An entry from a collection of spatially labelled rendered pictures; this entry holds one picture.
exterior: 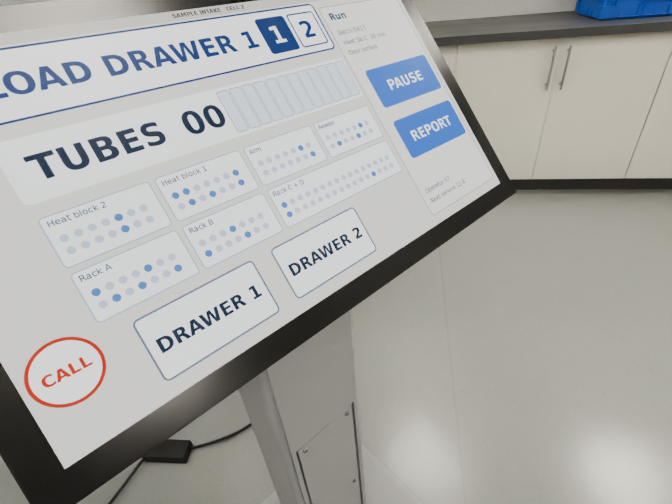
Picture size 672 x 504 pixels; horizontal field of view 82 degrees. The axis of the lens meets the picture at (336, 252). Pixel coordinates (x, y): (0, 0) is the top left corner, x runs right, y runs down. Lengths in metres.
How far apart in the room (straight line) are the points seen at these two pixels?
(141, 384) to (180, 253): 0.09
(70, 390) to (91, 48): 0.24
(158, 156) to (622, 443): 1.46
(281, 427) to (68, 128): 0.44
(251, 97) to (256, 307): 0.18
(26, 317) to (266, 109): 0.23
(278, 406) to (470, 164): 0.38
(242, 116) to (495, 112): 2.17
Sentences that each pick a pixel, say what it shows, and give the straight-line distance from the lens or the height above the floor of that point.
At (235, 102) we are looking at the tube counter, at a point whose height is 1.12.
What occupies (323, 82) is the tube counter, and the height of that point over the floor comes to 1.11.
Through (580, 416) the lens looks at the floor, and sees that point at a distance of 1.54.
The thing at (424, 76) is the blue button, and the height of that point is 1.09.
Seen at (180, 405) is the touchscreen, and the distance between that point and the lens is 0.30.
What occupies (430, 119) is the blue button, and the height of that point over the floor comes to 1.06.
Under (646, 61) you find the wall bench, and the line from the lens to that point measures 2.62.
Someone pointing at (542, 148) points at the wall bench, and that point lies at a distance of 2.59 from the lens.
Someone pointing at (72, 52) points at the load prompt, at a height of 1.17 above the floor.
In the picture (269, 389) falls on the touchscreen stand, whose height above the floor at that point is 0.78.
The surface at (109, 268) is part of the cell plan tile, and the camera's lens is 0.30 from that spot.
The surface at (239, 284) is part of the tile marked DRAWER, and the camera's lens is 0.30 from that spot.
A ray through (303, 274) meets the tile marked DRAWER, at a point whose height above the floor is 1.00.
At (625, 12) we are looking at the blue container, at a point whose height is 0.93.
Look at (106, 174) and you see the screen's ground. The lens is 0.32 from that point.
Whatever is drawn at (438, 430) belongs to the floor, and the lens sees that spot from 1.39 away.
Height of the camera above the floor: 1.20
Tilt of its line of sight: 35 degrees down
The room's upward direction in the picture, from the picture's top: 6 degrees counter-clockwise
